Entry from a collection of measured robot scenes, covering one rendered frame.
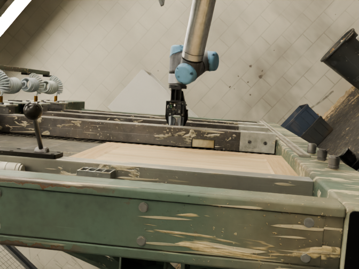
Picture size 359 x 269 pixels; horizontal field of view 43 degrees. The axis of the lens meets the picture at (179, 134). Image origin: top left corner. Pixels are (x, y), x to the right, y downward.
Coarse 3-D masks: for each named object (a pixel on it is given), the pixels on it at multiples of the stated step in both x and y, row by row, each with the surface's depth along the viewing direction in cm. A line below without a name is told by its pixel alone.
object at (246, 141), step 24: (0, 72) 174; (0, 96) 174; (0, 120) 172; (24, 120) 171; (48, 120) 170; (72, 120) 169; (96, 120) 172; (168, 144) 166; (216, 144) 164; (240, 144) 163; (264, 144) 162
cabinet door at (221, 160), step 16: (112, 144) 144; (128, 144) 147; (112, 160) 114; (128, 160) 116; (144, 160) 118; (160, 160) 120; (176, 160) 121; (192, 160) 123; (208, 160) 125; (224, 160) 127; (240, 160) 130; (256, 160) 132; (272, 160) 132
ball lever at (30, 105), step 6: (30, 102) 91; (36, 102) 91; (24, 108) 91; (30, 108) 90; (36, 108) 90; (42, 108) 92; (24, 114) 91; (30, 114) 90; (36, 114) 91; (36, 120) 93; (36, 126) 94; (36, 132) 94; (36, 138) 95; (42, 144) 97; (36, 150) 97; (42, 150) 97; (48, 150) 98
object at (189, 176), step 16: (0, 160) 96; (16, 160) 96; (32, 160) 96; (48, 160) 95; (64, 160) 95; (80, 160) 96; (96, 160) 98; (128, 176) 94; (144, 176) 93; (160, 176) 93; (176, 176) 93; (192, 176) 92; (208, 176) 92; (224, 176) 91; (240, 176) 91; (256, 176) 91; (272, 176) 92; (288, 176) 94; (272, 192) 91; (288, 192) 90; (304, 192) 90
